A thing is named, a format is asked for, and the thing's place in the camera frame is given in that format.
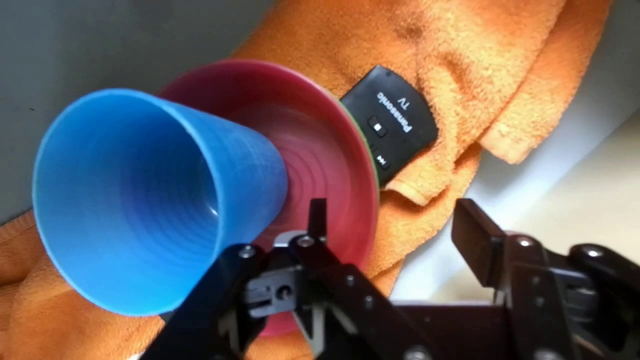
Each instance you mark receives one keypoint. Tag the black TV remote control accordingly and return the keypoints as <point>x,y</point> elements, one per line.
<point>393,121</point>

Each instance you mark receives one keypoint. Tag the pink plastic bowl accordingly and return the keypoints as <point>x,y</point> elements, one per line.
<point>320,152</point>

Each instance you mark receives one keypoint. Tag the blue plastic cup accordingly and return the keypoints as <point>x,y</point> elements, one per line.
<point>132,200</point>

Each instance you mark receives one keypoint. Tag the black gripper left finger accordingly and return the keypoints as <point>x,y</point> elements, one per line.
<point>301,300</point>

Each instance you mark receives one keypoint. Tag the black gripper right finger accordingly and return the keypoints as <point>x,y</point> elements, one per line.
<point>552,292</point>

